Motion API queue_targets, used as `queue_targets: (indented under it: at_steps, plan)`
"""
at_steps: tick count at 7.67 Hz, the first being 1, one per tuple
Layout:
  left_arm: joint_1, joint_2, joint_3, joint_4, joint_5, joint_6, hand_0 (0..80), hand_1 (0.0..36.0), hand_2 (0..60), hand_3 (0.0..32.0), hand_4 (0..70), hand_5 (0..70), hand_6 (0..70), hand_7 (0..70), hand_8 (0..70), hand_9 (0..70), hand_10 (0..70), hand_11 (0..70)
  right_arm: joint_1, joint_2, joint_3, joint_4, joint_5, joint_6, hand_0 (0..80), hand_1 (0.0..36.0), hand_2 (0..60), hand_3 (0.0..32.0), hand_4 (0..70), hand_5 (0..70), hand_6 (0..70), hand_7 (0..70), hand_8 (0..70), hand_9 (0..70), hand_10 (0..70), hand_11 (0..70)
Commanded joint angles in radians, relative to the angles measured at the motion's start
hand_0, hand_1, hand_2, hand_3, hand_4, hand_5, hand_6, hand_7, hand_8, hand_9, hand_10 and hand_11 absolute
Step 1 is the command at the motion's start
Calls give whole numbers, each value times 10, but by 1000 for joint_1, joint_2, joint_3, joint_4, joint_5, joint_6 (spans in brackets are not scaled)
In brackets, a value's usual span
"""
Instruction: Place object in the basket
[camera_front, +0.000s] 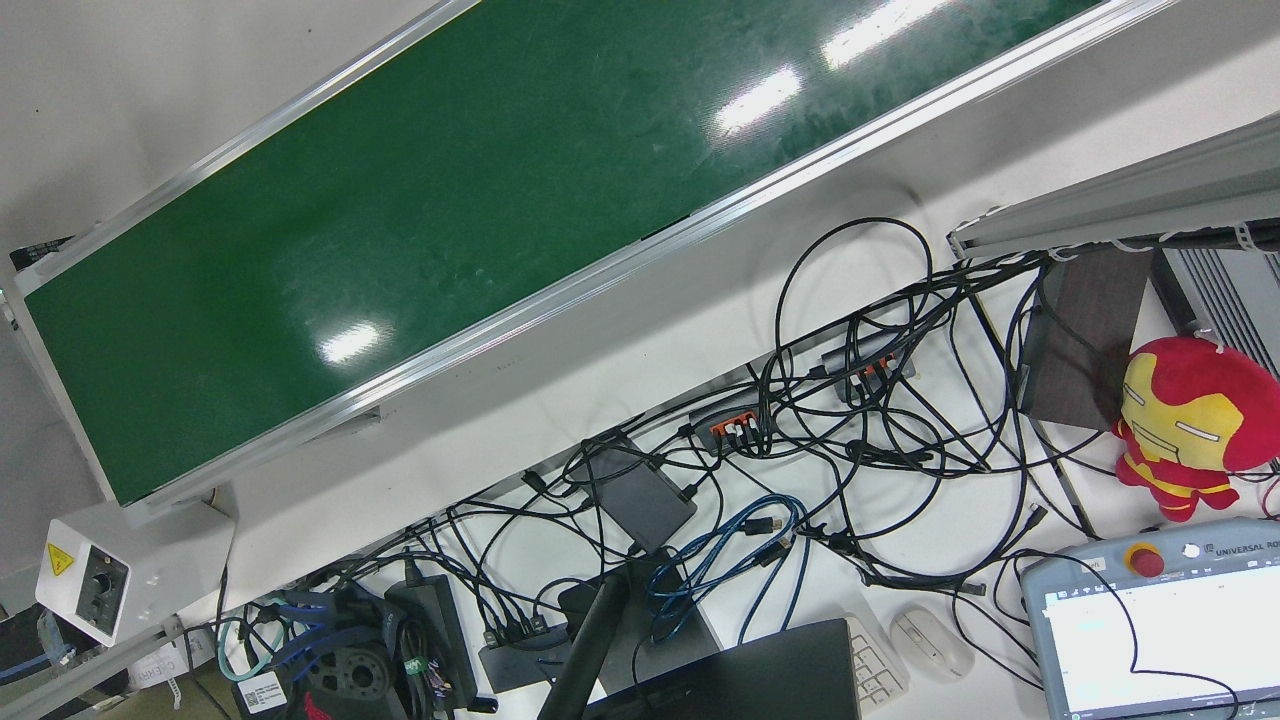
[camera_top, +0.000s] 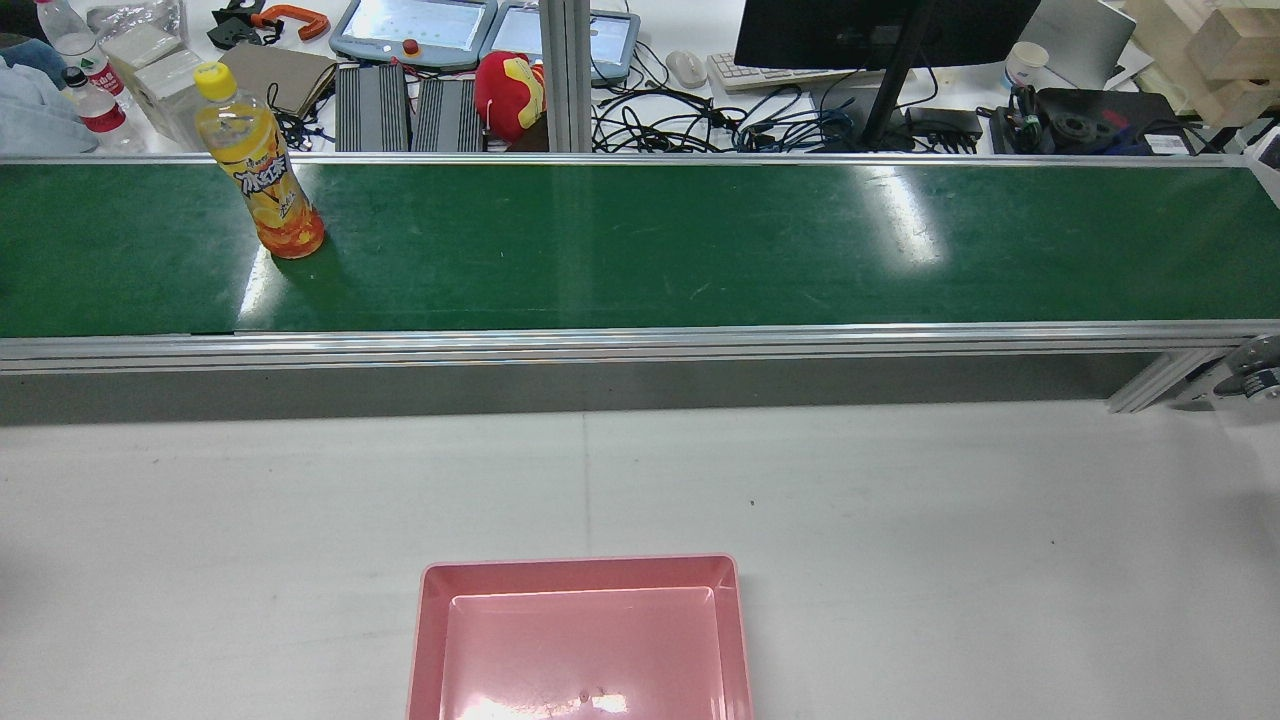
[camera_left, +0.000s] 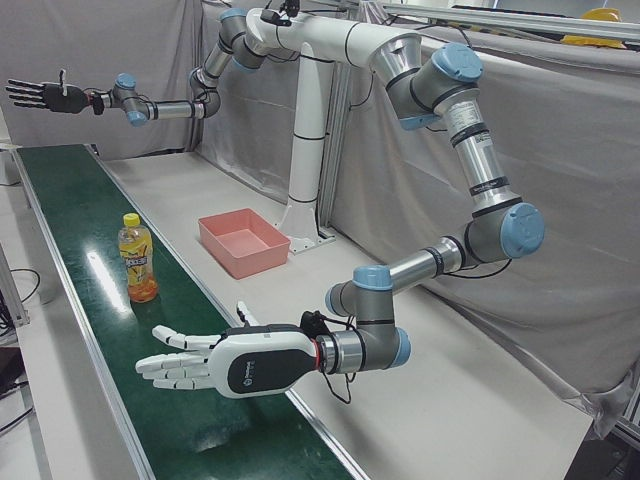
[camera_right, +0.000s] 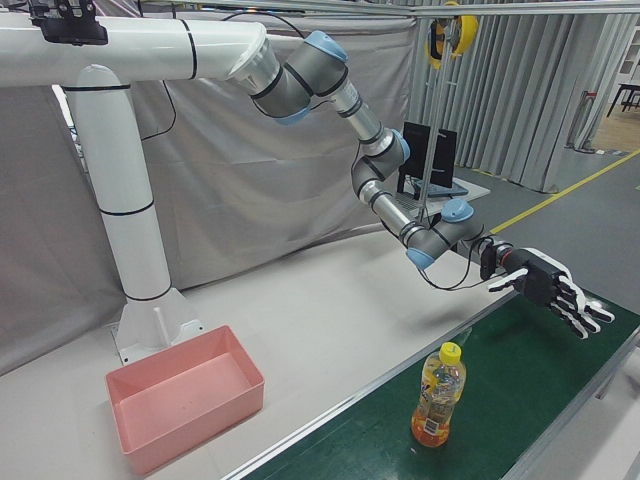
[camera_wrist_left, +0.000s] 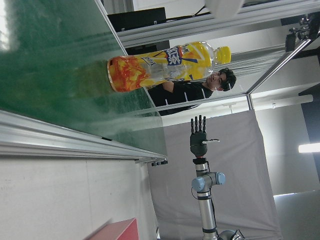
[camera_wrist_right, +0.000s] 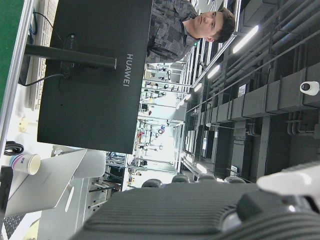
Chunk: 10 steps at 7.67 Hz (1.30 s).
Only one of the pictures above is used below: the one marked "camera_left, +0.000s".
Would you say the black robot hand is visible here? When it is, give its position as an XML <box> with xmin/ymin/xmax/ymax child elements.
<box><xmin>5</xmin><ymin>77</ymin><xmax>94</xmax><ymax>115</ymax></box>

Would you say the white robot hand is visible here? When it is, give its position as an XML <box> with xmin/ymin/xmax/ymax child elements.
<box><xmin>135</xmin><ymin>299</ymin><xmax>321</xmax><ymax>401</ymax></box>

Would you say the pink plastic basket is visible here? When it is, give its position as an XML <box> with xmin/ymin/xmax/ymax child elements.
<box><xmin>197</xmin><ymin>208</ymin><xmax>292</xmax><ymax>280</ymax></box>

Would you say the grey creased table cloth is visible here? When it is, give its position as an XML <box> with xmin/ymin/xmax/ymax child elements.
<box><xmin>0</xmin><ymin>0</ymin><xmax>301</xmax><ymax>201</ymax></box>

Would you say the green conveyor belt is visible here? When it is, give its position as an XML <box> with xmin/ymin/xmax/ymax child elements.
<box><xmin>9</xmin><ymin>143</ymin><xmax>371</xmax><ymax>480</ymax></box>

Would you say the orange juice bottle yellow cap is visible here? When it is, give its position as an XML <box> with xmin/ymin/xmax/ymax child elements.
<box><xmin>117</xmin><ymin>213</ymin><xmax>159</xmax><ymax>304</ymax></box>

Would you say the white robot torso column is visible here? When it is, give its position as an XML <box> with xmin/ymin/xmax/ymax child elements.
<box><xmin>244</xmin><ymin>7</ymin><xmax>424</xmax><ymax>254</ymax></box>

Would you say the aluminium profile stand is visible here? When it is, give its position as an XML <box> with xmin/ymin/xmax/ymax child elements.
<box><xmin>0</xmin><ymin>244</ymin><xmax>32</xmax><ymax>329</ymax></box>

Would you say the grey draped cloth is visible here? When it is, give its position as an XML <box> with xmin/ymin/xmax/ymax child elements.
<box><xmin>319</xmin><ymin>22</ymin><xmax>640</xmax><ymax>441</ymax></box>

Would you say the aluminium overhead beam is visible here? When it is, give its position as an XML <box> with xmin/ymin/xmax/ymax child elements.
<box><xmin>344</xmin><ymin>0</ymin><xmax>640</xmax><ymax>42</ymax></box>

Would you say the yellow hard hat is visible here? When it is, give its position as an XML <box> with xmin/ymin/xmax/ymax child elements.
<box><xmin>559</xmin><ymin>33</ymin><xmax>627</xmax><ymax>50</ymax></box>
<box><xmin>581</xmin><ymin>6</ymin><xmax>625</xmax><ymax>24</ymax></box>

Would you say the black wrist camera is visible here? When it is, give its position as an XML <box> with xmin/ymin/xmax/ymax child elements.
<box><xmin>301</xmin><ymin>310</ymin><xmax>327</xmax><ymax>338</ymax></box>

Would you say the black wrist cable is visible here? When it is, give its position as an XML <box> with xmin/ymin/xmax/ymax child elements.
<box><xmin>319</xmin><ymin>312</ymin><xmax>359</xmax><ymax>405</ymax></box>

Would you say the aluminium frame post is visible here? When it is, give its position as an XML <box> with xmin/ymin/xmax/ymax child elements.
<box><xmin>318</xmin><ymin>59</ymin><xmax>352</xmax><ymax>237</ymax></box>

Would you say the black head camera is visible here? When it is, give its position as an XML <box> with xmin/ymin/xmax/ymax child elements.
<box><xmin>259</xmin><ymin>0</ymin><xmax>302</xmax><ymax>28</ymax></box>

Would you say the aluminium table frame corner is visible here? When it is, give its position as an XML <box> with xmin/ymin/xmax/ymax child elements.
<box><xmin>610</xmin><ymin>399</ymin><xmax>640</xmax><ymax>480</ymax></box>

